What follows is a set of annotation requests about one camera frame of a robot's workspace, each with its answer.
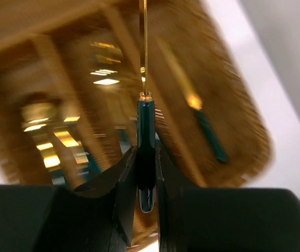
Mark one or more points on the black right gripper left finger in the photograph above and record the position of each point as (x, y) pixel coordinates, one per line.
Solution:
(97, 216)

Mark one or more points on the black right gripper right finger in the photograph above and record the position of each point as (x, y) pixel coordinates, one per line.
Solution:
(193, 218)

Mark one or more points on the woven wicker cutlery basket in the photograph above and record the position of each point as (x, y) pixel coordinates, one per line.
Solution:
(70, 81)

